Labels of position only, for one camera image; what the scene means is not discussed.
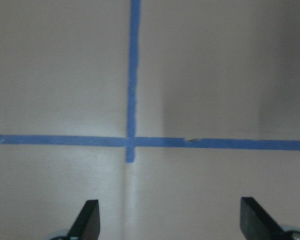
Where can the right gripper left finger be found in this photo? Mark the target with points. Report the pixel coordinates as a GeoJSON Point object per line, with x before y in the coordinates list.
{"type": "Point", "coordinates": [87, 225]}

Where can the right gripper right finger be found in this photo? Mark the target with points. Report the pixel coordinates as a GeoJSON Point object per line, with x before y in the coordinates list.
{"type": "Point", "coordinates": [256, 223]}

